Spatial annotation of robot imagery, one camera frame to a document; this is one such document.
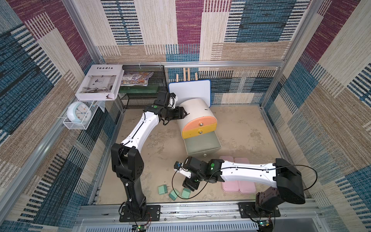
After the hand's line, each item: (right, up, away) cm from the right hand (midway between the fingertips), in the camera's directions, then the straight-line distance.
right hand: (185, 178), depth 77 cm
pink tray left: (+24, -5, +2) cm, 25 cm away
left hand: (-2, +34, +10) cm, 36 cm away
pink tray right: (+32, -5, +1) cm, 32 cm away
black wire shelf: (-37, +48, +38) cm, 72 cm away
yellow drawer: (+8, +24, +12) cm, 28 cm away
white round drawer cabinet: (+7, +38, +14) cm, 41 cm away
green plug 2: (-6, -9, +1) cm, 11 cm away
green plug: (-13, -7, +2) cm, 15 cm away
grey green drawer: (+11, +15, +12) cm, 22 cm away
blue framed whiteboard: (+11, +53, +29) cm, 61 cm away
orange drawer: (+8, +29, +7) cm, 31 cm away
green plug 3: (0, -8, +1) cm, 8 cm away
